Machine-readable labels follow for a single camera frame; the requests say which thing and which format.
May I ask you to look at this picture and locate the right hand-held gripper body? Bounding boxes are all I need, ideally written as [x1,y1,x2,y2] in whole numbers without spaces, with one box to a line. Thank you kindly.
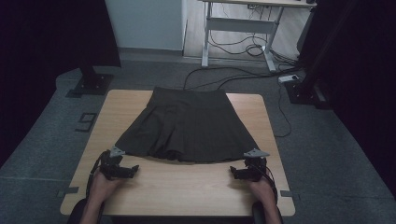
[243,147,271,183]

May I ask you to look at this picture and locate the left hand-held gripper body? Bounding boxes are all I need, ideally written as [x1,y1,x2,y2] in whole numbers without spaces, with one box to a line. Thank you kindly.
[98,146,126,181]

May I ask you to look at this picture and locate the black pleated skirt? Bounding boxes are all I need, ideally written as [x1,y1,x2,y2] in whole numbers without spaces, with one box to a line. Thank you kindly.
[114,86,261,164]

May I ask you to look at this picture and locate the person's right hand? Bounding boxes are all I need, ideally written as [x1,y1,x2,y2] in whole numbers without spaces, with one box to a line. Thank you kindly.
[247,177,277,207]

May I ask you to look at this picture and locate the person's left hand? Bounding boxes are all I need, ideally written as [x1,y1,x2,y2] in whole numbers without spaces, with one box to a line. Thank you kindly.
[89,169,125,203]

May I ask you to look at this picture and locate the grey floor tape strip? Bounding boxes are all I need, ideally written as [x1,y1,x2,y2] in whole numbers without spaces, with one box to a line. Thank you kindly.
[279,189,302,201]
[56,186,80,199]

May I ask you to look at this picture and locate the white power strip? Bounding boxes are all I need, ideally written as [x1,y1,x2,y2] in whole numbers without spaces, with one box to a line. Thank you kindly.
[277,74,300,84]

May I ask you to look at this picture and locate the black curtain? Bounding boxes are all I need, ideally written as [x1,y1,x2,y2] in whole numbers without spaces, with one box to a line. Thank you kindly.
[296,0,396,200]
[0,0,122,169]

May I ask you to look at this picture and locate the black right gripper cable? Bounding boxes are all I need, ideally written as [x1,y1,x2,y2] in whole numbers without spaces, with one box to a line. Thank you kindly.
[253,163,279,206]

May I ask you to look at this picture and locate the thin black floor cable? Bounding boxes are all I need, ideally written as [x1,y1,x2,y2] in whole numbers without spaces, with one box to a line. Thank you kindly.
[274,83,293,138]

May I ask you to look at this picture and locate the black stand with base plate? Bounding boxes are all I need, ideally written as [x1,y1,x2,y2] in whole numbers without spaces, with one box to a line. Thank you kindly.
[64,60,115,99]
[284,0,332,110]

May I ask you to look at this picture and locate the long black floor cable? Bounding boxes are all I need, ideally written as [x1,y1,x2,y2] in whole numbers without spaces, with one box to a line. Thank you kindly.
[182,66,302,91]

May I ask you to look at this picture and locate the coiled black cables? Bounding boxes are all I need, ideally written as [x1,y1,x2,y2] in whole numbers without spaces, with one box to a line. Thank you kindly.
[208,29,300,64]

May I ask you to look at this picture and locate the white desk frame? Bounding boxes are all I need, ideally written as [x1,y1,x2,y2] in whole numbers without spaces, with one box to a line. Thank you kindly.
[199,0,318,73]

